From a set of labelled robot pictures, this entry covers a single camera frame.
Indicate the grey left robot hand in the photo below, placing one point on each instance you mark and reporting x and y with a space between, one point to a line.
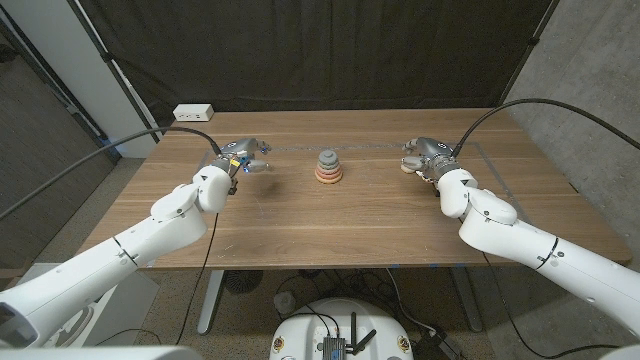
240 152

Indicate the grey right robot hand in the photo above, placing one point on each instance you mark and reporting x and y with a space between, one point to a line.
432 152

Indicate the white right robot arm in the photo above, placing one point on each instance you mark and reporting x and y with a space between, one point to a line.
550 250

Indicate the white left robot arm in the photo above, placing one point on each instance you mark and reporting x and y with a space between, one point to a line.
110 260

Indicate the white power strip box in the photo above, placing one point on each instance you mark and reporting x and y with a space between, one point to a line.
192 112

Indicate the small black floor fan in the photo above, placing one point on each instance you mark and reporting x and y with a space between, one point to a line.
242 281

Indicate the black backdrop curtain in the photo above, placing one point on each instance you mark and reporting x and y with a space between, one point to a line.
320 50

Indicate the black backdrop stand pole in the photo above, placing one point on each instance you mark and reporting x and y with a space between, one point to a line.
530 47
115 72

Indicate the grey table leg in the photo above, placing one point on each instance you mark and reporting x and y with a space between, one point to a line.
467 300

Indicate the white table leg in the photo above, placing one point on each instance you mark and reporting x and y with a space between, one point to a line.
210 305

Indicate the grey round floor object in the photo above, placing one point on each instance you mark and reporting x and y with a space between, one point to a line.
285 302

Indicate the white robot torso base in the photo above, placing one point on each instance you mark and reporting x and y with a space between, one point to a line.
305 330

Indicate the white floor platform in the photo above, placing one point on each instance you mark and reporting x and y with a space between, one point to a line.
130 310

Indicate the black power adapter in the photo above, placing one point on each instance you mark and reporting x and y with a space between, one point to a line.
440 347

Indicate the grey antenna radio box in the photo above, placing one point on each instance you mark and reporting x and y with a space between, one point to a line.
333 347

